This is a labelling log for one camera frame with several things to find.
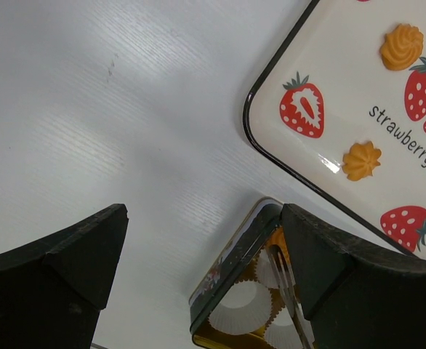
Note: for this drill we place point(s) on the black gold cookie tin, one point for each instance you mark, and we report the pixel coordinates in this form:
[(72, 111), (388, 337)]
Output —
[(236, 263)]

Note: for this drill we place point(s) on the strawberry print tray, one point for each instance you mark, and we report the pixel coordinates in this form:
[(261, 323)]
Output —
[(327, 88)]

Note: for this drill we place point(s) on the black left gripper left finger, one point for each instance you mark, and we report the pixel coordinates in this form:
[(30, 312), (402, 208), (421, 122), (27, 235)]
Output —
[(53, 289)]

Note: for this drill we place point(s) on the white paper cup back right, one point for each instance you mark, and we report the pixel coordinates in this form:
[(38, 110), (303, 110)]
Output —
[(264, 272)]

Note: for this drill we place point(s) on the white paper cup back left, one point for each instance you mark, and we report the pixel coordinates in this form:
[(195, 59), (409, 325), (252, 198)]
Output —
[(245, 308)]

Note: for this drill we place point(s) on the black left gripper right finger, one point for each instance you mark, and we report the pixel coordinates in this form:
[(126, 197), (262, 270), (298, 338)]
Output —
[(356, 294)]

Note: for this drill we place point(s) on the steel tongs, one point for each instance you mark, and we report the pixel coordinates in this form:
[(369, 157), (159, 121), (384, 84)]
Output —
[(284, 279)]

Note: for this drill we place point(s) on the white paper cup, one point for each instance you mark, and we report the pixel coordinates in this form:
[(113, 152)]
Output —
[(245, 308), (281, 332), (264, 272)]

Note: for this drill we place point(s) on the orange cookie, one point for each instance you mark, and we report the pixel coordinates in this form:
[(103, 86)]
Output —
[(402, 47), (277, 238), (360, 161)]

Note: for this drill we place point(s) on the white paper cup front right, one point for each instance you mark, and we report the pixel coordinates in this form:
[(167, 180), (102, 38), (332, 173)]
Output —
[(281, 332)]

